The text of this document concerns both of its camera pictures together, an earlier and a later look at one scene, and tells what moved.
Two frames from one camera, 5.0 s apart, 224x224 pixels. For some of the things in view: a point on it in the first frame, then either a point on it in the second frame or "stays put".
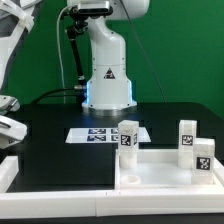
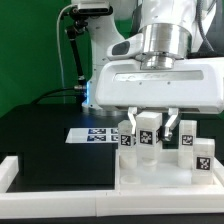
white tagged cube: [186, 137] stays put
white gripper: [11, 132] → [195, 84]
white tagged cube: [203, 161] stays put
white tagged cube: [128, 144] stays put
